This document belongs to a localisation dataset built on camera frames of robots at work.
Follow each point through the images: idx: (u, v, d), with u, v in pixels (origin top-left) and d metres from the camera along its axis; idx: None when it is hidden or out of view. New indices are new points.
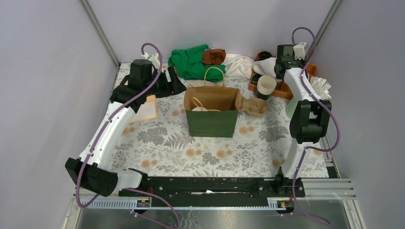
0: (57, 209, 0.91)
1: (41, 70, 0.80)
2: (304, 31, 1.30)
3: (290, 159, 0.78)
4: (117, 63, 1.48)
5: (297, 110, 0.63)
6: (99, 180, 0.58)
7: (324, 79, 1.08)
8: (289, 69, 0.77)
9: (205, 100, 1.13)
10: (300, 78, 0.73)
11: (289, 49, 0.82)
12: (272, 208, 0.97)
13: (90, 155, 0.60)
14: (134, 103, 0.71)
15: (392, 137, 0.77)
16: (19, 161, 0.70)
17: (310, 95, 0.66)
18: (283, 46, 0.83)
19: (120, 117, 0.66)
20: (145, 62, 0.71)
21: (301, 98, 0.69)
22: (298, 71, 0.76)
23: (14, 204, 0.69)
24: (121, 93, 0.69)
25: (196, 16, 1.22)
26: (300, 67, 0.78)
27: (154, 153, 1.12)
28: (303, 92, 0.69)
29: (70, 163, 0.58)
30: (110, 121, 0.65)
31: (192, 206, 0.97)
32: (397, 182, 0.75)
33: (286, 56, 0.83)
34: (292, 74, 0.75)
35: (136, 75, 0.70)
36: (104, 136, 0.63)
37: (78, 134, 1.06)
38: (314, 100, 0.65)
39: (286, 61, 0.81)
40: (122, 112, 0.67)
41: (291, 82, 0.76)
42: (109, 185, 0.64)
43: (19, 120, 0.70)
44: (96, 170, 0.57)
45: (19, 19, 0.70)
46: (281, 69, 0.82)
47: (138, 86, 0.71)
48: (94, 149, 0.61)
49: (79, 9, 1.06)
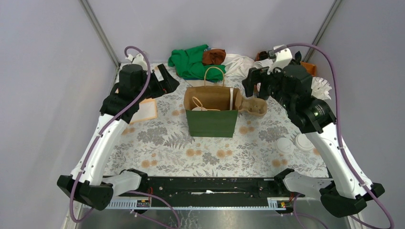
0: (58, 209, 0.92)
1: (42, 71, 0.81)
2: (306, 31, 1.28)
3: (303, 190, 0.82)
4: (117, 63, 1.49)
5: (350, 208, 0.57)
6: (93, 196, 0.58)
7: (325, 79, 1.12)
8: (321, 132, 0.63)
9: (205, 101, 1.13)
10: (342, 150, 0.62)
11: (306, 85, 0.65)
12: (272, 208, 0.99)
13: (82, 173, 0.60)
14: (126, 114, 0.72)
15: (394, 138, 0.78)
16: (20, 162, 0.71)
17: (361, 185, 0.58)
18: (299, 79, 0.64)
19: (110, 130, 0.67)
20: (137, 69, 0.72)
21: (349, 187, 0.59)
22: (334, 136, 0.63)
23: (15, 204, 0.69)
24: (112, 104, 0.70)
25: (196, 16, 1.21)
26: (331, 122, 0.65)
27: (154, 153, 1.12)
28: (351, 179, 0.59)
29: (63, 181, 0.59)
30: (100, 136, 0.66)
31: (192, 206, 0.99)
32: (399, 182, 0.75)
33: (303, 93, 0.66)
34: (326, 143, 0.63)
35: (126, 84, 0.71)
36: (96, 151, 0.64)
37: (77, 135, 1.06)
38: (365, 191, 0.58)
39: (309, 111, 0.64)
40: (113, 125, 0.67)
41: (325, 152, 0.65)
42: (104, 199, 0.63)
43: (20, 119, 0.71)
44: (89, 187, 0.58)
45: (19, 20, 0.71)
46: (305, 122, 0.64)
47: (129, 94, 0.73)
48: (85, 166, 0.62)
49: (79, 10, 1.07)
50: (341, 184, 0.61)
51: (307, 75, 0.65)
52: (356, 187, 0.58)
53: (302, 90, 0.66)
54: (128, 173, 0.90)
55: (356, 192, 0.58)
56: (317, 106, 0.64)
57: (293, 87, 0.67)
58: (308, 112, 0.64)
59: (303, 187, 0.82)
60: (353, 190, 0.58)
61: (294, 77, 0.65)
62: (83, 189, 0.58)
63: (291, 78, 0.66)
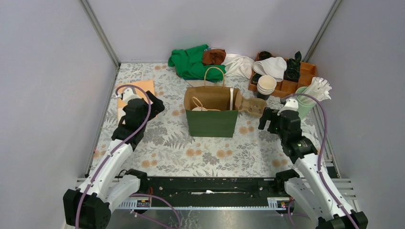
0: (58, 210, 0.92)
1: (42, 70, 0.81)
2: (306, 32, 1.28)
3: (299, 199, 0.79)
4: (117, 63, 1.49)
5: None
6: (96, 214, 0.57)
7: (324, 79, 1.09)
8: (301, 158, 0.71)
9: (205, 100, 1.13)
10: (320, 173, 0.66)
11: (297, 123, 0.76)
12: (272, 208, 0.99)
13: (90, 186, 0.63)
14: (133, 141, 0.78)
15: (393, 138, 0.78)
16: (19, 161, 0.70)
17: (339, 206, 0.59)
18: (290, 119, 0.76)
19: (120, 151, 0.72)
20: (138, 103, 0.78)
21: (328, 208, 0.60)
22: (314, 162, 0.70)
23: (15, 204, 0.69)
24: (122, 132, 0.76)
25: (196, 16, 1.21)
26: (313, 152, 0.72)
27: (154, 153, 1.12)
28: (329, 200, 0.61)
29: (69, 195, 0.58)
30: (110, 156, 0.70)
31: (192, 206, 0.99)
32: (399, 182, 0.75)
33: (294, 130, 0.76)
34: (307, 167, 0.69)
35: (132, 117, 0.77)
36: (105, 169, 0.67)
37: (78, 135, 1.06)
38: (344, 214, 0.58)
39: (295, 144, 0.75)
40: (123, 148, 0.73)
41: (308, 176, 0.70)
42: (103, 219, 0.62)
43: (19, 119, 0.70)
44: (95, 201, 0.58)
45: (19, 19, 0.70)
46: (292, 152, 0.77)
47: (134, 125, 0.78)
48: (94, 180, 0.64)
49: (79, 10, 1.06)
50: (323, 207, 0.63)
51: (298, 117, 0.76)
52: (334, 207, 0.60)
53: (293, 128, 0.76)
54: (126, 178, 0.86)
55: (333, 212, 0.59)
56: (303, 141, 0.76)
57: (286, 125, 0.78)
58: (294, 144, 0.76)
59: (303, 203, 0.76)
60: (331, 211, 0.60)
61: (286, 116, 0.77)
62: (90, 203, 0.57)
63: (283, 117, 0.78)
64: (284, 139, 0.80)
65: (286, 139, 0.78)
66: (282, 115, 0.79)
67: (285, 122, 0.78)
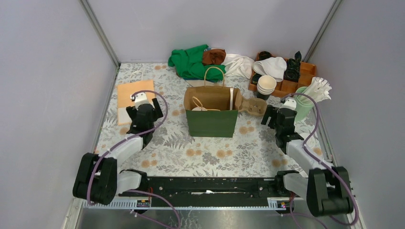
0: (58, 210, 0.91)
1: (41, 70, 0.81)
2: (306, 32, 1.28)
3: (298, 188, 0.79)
4: (117, 62, 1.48)
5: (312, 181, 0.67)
6: (108, 175, 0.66)
7: (325, 79, 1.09)
8: (290, 141, 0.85)
9: (205, 101, 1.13)
10: (304, 147, 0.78)
11: (291, 119, 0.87)
12: (272, 208, 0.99)
13: (109, 152, 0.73)
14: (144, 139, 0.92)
15: (393, 138, 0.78)
16: (18, 161, 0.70)
17: (319, 162, 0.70)
18: (284, 115, 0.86)
19: (135, 140, 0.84)
20: (146, 108, 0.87)
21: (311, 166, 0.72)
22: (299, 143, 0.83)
23: (13, 204, 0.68)
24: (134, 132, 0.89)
25: (196, 15, 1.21)
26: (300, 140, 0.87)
27: (154, 153, 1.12)
28: (312, 161, 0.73)
29: (88, 157, 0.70)
30: (126, 140, 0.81)
31: (192, 206, 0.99)
32: (399, 182, 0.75)
33: (287, 125, 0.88)
34: (293, 145, 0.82)
35: (142, 120, 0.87)
36: (122, 146, 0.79)
37: (78, 135, 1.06)
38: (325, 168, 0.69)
39: (285, 135, 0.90)
40: (135, 140, 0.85)
41: (295, 152, 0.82)
42: (110, 189, 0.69)
43: (18, 119, 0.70)
44: (111, 163, 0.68)
45: (19, 19, 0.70)
46: (282, 144, 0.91)
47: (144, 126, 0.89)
48: (112, 150, 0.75)
49: (79, 10, 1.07)
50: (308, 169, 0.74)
51: (293, 115, 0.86)
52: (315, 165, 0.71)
53: (287, 123, 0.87)
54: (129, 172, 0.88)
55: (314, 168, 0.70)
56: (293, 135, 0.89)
57: (281, 120, 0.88)
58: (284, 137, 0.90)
59: (291, 183, 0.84)
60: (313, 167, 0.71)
61: (282, 113, 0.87)
62: (105, 166, 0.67)
63: (280, 113, 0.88)
64: (278, 132, 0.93)
65: (280, 132, 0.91)
66: (279, 111, 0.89)
67: (281, 118, 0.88)
